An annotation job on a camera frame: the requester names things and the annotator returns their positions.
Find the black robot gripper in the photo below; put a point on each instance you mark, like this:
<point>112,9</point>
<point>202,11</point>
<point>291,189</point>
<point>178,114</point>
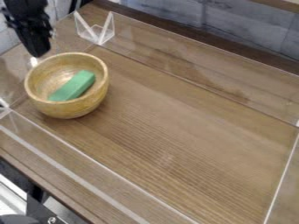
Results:
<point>26,18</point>

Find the wooden bowl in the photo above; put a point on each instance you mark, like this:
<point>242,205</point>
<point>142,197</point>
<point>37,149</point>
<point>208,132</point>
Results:
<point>52,73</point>

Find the green rectangular block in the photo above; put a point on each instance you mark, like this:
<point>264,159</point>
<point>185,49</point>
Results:
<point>73,88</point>

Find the clear acrylic corner bracket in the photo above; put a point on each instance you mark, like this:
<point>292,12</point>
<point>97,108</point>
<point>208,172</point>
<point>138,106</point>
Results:
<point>96,34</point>

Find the clear acrylic barrier wall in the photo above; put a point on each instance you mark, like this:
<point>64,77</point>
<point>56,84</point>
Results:
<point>192,143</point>

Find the black metal bracket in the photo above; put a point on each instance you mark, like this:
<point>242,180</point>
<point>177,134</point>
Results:
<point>40,212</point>

